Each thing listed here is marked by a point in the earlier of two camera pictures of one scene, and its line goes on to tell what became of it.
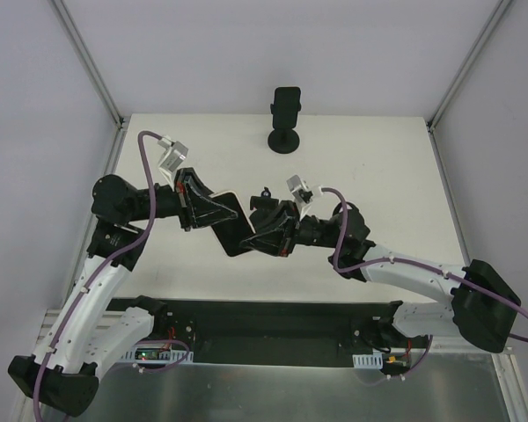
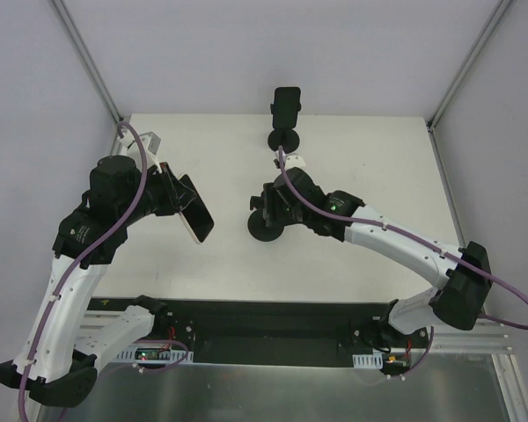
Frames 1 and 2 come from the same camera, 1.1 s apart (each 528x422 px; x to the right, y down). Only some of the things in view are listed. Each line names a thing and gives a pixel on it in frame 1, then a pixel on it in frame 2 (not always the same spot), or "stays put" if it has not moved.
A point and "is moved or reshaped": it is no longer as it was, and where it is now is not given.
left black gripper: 182,200 to 171,189
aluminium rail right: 457,344 stays put
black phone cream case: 231,233 is moved or reshaped
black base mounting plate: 278,332 stays put
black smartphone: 286,107 stays put
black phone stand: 283,141 stays put
